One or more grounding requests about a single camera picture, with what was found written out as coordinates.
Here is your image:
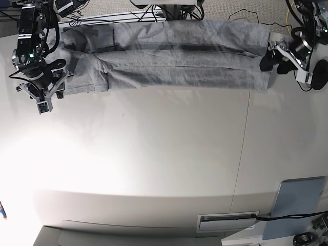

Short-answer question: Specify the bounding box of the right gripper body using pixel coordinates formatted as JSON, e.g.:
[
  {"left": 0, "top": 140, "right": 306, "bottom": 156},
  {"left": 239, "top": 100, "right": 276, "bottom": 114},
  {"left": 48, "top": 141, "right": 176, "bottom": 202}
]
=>
[{"left": 20, "top": 69, "right": 66, "bottom": 101}]

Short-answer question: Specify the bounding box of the grey laptop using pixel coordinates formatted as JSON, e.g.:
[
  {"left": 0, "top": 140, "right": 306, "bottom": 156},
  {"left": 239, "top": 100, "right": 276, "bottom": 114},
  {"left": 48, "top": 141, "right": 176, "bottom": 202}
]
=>
[{"left": 262, "top": 176, "right": 325, "bottom": 240}]

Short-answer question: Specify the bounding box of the black power cable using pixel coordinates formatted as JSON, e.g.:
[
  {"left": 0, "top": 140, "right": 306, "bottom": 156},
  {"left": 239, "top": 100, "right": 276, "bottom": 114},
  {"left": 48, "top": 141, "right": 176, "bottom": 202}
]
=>
[{"left": 253, "top": 210, "right": 328, "bottom": 221}]

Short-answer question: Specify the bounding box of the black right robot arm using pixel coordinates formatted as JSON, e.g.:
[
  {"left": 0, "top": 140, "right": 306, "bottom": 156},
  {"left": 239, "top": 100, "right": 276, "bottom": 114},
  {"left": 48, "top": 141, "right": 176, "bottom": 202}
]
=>
[{"left": 12, "top": 1, "right": 270, "bottom": 100}]

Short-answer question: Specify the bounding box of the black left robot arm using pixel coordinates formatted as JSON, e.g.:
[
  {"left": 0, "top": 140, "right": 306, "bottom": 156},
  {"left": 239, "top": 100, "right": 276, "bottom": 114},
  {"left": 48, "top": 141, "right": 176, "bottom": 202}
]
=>
[{"left": 260, "top": 1, "right": 327, "bottom": 74}]

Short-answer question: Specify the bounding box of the black computer mouse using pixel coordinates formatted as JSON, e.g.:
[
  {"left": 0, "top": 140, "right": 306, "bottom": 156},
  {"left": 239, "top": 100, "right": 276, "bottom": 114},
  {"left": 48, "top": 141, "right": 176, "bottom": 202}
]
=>
[{"left": 310, "top": 59, "right": 328, "bottom": 91}]

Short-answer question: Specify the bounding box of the black mouse cable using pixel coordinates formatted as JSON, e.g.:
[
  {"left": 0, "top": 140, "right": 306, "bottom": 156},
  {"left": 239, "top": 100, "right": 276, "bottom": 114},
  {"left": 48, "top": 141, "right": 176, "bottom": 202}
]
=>
[{"left": 228, "top": 8, "right": 295, "bottom": 29}]

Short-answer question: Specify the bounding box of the black blue device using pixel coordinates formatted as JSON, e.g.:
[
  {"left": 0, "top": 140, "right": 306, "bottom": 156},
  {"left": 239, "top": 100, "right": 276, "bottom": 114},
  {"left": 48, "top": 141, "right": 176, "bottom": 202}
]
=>
[{"left": 293, "top": 232, "right": 317, "bottom": 246}]

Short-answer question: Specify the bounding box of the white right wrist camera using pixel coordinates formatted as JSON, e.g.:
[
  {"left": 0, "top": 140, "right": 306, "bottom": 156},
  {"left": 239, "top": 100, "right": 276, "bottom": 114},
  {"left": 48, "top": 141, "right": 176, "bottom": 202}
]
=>
[{"left": 36, "top": 100, "right": 53, "bottom": 114}]

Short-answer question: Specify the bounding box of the yellow cable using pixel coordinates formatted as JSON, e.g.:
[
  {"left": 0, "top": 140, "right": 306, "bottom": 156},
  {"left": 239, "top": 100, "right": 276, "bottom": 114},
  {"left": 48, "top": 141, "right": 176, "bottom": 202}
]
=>
[{"left": 285, "top": 0, "right": 295, "bottom": 35}]

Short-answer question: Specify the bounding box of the black camera box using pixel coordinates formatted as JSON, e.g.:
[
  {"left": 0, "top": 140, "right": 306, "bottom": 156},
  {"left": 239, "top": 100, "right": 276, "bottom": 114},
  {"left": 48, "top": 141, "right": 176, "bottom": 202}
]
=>
[{"left": 54, "top": 0, "right": 74, "bottom": 14}]

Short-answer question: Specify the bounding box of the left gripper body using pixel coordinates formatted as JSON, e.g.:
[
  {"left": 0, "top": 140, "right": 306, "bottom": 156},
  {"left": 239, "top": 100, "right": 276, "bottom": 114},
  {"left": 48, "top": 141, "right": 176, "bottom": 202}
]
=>
[{"left": 268, "top": 37, "right": 315, "bottom": 72}]

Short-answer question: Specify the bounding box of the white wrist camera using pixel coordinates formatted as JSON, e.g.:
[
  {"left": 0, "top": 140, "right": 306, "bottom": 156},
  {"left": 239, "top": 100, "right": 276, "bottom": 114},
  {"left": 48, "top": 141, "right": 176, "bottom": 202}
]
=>
[
  {"left": 36, "top": 100, "right": 53, "bottom": 114},
  {"left": 296, "top": 69, "right": 313, "bottom": 85}
]

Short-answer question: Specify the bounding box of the grey T-shirt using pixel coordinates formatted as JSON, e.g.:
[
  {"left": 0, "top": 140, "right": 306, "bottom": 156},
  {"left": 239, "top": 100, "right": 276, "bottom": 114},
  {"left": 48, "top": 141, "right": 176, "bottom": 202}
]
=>
[{"left": 46, "top": 20, "right": 270, "bottom": 95}]

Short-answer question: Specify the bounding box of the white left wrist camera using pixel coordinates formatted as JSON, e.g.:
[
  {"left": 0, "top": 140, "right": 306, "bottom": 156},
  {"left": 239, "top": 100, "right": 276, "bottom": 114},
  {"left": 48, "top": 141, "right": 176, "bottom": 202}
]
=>
[{"left": 296, "top": 69, "right": 313, "bottom": 85}]

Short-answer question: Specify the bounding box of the white table cable tray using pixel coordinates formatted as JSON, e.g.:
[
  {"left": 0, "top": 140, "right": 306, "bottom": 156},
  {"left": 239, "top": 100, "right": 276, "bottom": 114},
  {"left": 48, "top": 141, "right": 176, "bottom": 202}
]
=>
[{"left": 196, "top": 211, "right": 259, "bottom": 233}]

